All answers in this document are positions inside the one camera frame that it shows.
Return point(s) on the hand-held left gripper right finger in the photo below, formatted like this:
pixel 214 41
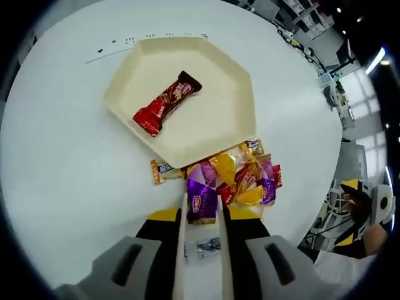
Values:
pixel 250 229

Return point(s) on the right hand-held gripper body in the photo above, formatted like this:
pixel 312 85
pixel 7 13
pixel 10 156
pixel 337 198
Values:
pixel 384 201

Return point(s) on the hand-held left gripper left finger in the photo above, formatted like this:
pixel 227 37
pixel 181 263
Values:
pixel 150 247

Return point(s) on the white food tongs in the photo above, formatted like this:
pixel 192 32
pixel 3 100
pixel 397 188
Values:
pixel 225 250

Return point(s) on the yellow pastry food packet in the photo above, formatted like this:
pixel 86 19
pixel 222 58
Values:
pixel 225 168
pixel 248 197

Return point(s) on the small purple food packet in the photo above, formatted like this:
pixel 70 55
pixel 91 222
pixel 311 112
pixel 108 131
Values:
pixel 187 252

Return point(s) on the purple pink food packet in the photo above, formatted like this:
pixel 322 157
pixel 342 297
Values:
pixel 268 190

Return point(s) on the red orange wafer food packet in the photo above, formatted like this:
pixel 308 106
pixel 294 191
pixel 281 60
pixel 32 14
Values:
pixel 247 179

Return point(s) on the large purple gold food packet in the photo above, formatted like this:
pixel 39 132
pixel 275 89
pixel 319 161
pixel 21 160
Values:
pixel 200 200

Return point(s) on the small red food packet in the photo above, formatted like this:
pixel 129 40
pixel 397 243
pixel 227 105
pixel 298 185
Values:
pixel 277 176

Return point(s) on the small orange food packet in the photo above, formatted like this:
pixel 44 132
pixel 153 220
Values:
pixel 164 171
pixel 254 146

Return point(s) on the cream hexagonal container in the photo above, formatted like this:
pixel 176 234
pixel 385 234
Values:
pixel 203 109

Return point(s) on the dark red food bar packet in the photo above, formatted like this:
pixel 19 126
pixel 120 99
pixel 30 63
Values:
pixel 165 103

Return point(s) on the person in white shirt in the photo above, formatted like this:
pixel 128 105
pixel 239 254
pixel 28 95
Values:
pixel 340 265

